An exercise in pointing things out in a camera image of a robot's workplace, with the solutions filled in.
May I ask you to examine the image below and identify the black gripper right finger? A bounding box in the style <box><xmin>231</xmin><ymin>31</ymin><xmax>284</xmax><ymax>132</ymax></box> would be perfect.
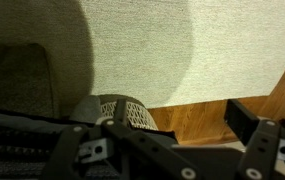
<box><xmin>224</xmin><ymin>99</ymin><xmax>285</xmax><ymax>180</ymax></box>

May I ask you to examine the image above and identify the green zip bag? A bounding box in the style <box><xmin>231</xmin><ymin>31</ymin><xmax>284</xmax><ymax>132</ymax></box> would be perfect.
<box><xmin>0</xmin><ymin>106</ymin><xmax>178</xmax><ymax>180</ymax></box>

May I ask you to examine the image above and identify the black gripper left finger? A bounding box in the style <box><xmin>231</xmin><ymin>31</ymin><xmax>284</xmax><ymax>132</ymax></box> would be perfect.
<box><xmin>41</xmin><ymin>99</ymin><xmax>197</xmax><ymax>180</ymax></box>

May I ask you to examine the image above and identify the white wire basket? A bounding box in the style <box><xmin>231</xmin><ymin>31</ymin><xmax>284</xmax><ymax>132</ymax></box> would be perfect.
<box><xmin>101</xmin><ymin>102</ymin><xmax>158</xmax><ymax>130</ymax></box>

